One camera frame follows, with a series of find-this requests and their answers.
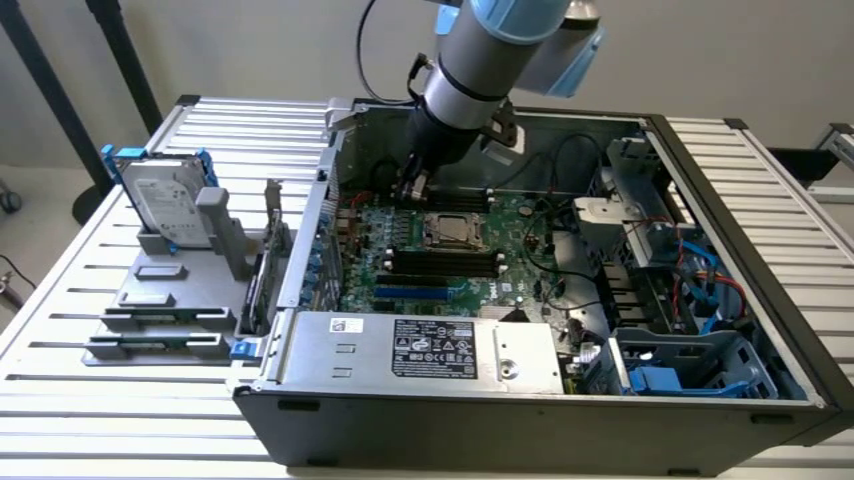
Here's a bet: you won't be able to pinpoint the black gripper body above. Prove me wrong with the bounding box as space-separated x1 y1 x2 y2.
402 106 484 172

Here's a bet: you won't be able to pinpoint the CPU socket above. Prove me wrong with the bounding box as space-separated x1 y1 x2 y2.
415 210 478 250

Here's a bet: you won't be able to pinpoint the black case fan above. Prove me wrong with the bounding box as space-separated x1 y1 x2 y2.
363 157 407 202

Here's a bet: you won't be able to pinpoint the long black expansion slot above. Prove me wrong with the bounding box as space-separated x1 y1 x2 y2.
375 273 450 288

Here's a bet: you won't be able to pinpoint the blue expansion slot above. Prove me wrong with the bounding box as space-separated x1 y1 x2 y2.
372 285 450 300

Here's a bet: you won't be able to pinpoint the green motherboard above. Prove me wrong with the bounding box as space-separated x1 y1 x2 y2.
331 191 577 324

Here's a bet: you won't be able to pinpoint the graphics card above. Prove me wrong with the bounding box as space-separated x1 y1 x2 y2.
243 178 294 337

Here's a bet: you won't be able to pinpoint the silver chipset heatsink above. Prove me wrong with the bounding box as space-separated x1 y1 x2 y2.
479 305 530 324

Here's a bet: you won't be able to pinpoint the grey metal disk bay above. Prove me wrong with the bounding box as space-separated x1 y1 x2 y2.
571 136 703 274

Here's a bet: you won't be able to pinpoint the hard disk blue brackets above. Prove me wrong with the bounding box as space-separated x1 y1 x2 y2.
101 143 216 254

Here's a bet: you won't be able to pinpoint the silver power supply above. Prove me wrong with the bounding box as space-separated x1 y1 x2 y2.
275 310 570 397

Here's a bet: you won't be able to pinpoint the grey parts rack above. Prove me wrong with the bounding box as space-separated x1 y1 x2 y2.
79 187 295 367

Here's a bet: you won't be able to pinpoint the black stand pole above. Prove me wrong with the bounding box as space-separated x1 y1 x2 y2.
97 0 166 132
0 0 116 227

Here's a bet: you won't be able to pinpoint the black open PC case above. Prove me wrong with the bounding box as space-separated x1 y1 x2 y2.
226 97 843 476

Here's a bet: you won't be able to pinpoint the disk bay with blue rails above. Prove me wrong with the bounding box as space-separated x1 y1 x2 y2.
607 325 783 402

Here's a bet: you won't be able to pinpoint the slatted metal side table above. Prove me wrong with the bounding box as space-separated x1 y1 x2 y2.
766 121 854 204

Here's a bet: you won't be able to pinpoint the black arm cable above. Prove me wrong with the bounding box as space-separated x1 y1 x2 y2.
355 0 428 105

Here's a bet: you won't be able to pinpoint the black looped wire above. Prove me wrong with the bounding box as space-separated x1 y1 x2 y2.
547 133 606 194

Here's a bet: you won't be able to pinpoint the black motherboard power wire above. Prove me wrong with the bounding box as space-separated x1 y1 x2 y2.
523 198 573 254

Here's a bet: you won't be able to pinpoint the blue flat wire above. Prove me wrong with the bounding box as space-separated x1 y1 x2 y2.
690 242 743 335

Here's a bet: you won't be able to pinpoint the red wire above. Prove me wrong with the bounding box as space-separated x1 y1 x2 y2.
671 238 749 335

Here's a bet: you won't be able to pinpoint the thin black floor cable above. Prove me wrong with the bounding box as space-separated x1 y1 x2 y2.
0 253 39 304

